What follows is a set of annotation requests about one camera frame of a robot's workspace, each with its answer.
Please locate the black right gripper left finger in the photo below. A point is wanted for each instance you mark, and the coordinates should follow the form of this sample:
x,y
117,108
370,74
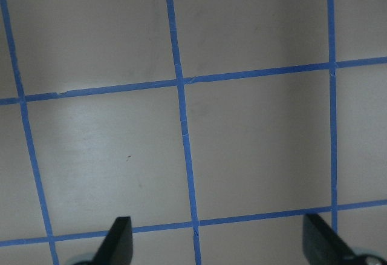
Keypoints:
x,y
117,247

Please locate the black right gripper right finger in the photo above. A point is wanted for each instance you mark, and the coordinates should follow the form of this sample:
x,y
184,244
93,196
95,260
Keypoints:
x,y
321,245

